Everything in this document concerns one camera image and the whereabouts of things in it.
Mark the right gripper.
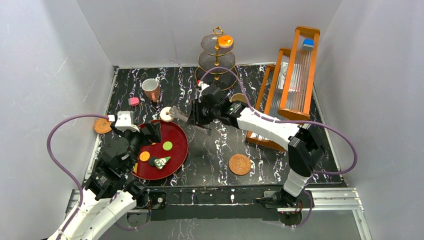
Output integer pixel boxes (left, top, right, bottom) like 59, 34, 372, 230
186, 98, 220, 126

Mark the white donut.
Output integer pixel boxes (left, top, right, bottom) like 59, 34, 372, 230
159, 106, 174, 123

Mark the green macaron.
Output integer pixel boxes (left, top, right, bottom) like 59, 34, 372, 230
162, 141, 173, 151

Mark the green triangular cake slice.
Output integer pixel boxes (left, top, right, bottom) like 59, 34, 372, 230
155, 156, 171, 170

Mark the orange donut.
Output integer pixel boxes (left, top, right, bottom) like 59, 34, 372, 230
217, 35, 234, 49

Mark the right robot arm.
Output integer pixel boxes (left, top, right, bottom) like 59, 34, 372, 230
187, 81, 326, 207

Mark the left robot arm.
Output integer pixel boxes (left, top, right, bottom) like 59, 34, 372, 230
49, 121, 162, 240

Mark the yellow biscuit lower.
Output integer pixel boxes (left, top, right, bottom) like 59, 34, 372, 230
138, 151, 151, 162

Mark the pink grey eraser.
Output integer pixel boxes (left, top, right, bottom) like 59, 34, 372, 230
128, 97, 140, 107

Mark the red round tray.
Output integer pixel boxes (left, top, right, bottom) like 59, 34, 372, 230
132, 120, 189, 181

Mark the black sandwich cookie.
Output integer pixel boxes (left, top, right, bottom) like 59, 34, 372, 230
148, 156, 157, 167

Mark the pink mug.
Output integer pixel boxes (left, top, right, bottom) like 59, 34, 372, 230
141, 78, 161, 103

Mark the yellow layered cake slice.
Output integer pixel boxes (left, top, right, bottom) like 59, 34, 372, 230
133, 163, 138, 174

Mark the beige mug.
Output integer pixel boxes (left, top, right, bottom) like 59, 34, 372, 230
230, 93, 248, 103

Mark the woven coaster left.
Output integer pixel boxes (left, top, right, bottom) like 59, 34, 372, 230
93, 118, 112, 135

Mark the woven coaster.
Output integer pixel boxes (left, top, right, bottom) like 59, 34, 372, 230
228, 154, 252, 176
93, 118, 112, 135

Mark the woven coaster front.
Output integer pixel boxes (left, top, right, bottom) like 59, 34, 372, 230
228, 154, 252, 176

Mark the three-tier glass cake stand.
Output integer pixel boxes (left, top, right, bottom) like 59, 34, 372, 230
194, 26, 239, 90

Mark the orange wooden rack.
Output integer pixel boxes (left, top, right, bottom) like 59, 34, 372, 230
245, 25, 322, 153

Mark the blue eraser block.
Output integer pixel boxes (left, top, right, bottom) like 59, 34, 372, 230
301, 38, 315, 51

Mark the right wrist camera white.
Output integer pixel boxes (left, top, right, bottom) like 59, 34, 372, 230
195, 80, 210, 102

